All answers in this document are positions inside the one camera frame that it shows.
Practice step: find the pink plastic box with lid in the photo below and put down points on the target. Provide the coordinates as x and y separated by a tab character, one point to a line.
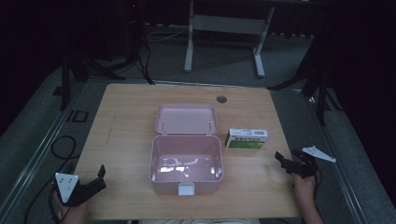
186	149

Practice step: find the white metal desk frame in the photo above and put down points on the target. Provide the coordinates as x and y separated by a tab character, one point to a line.
229	25

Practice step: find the person's left hand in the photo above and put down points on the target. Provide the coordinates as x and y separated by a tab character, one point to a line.
76	214

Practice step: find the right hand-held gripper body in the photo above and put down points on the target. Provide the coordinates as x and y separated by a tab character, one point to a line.
306	165

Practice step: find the black metal stand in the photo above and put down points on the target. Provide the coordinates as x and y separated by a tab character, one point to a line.
314	84
71	77

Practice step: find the grey table grommet hole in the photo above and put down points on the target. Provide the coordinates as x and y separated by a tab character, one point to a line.
221	99

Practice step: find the person's right hand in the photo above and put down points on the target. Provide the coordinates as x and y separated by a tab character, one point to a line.
304	186

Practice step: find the white and green medicine box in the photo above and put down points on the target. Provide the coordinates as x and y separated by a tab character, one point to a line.
247	140

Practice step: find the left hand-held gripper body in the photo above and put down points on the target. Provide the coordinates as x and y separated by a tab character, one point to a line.
67	186

